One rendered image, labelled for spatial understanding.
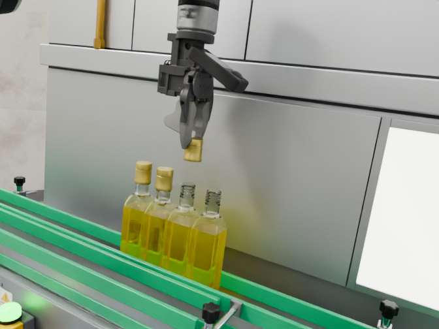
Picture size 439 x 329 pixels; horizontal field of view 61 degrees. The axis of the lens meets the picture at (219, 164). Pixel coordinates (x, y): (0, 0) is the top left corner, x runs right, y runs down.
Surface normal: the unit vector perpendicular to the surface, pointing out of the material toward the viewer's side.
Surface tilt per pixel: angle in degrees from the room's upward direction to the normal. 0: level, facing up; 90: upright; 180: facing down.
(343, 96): 90
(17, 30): 90
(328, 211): 90
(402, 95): 90
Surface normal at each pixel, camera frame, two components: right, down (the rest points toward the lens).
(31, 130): 0.63, 0.23
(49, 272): -0.47, 0.12
